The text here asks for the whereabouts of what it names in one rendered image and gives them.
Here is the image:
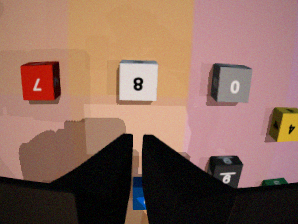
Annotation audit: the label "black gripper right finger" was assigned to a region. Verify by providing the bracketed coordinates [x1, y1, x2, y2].
[142, 135, 298, 224]

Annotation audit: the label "green block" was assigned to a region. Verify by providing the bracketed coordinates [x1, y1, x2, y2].
[262, 179, 289, 186]

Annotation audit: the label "red block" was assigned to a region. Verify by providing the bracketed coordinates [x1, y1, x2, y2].
[20, 61, 61, 101]

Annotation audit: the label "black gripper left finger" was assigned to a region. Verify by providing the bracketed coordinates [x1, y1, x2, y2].
[0, 133, 133, 224]

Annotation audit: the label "blue block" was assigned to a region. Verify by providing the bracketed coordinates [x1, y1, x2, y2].
[132, 176, 146, 210]

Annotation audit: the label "yellow block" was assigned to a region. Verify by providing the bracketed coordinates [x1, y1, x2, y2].
[269, 107, 298, 141]

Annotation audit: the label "black block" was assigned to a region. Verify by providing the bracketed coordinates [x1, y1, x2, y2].
[208, 156, 243, 189]

